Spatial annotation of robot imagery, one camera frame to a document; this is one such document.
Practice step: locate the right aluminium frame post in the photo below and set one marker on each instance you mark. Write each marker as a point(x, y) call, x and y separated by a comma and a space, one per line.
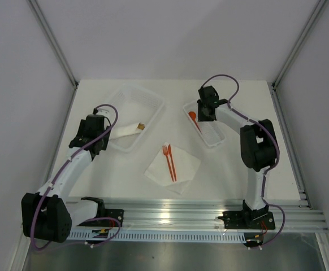
point(300, 41)

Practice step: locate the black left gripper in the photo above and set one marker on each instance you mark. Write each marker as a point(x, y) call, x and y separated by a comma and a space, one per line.
point(82, 126)

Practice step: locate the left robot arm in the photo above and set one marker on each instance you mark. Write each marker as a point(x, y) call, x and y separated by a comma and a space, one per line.
point(44, 213)

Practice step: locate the white slotted cable duct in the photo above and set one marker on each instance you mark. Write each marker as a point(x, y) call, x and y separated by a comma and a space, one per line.
point(157, 236)

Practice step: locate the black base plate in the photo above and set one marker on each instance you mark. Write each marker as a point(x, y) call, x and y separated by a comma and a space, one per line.
point(111, 213)
point(240, 220)

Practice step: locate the aluminium frame post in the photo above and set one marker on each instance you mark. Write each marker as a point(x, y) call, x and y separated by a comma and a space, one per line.
point(52, 41)
point(300, 41)

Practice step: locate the large white plastic basket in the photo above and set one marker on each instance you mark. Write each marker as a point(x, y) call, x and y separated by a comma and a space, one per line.
point(134, 104)

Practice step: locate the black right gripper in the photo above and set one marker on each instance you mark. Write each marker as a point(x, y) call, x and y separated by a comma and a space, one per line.
point(201, 118)

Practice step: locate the orange plastic knife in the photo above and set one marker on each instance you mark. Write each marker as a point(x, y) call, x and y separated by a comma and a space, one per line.
point(172, 162)

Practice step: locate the aluminium mounting rail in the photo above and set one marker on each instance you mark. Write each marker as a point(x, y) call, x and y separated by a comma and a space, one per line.
point(201, 215)

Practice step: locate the small white cutlery tray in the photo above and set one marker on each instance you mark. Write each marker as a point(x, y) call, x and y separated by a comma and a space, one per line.
point(211, 135)

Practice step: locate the left aluminium frame post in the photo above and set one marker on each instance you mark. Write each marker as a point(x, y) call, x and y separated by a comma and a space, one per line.
point(52, 41)

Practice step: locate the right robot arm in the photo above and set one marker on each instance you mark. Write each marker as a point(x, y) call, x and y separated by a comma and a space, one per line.
point(259, 149)

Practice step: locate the orange plastic spoon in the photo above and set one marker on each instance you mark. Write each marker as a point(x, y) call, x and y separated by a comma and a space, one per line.
point(193, 117)

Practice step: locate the rolled napkin in basket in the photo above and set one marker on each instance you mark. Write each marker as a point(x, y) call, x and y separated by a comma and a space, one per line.
point(128, 130)

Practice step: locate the white paper napkin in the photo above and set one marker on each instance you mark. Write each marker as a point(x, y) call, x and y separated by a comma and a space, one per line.
point(186, 166)

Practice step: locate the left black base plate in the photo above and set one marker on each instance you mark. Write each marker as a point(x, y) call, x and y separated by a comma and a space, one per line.
point(111, 213)

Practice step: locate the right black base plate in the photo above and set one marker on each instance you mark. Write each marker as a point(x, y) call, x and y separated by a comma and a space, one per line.
point(240, 220)

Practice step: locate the orange plastic fork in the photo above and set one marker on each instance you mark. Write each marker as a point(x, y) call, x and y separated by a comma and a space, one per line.
point(165, 152)

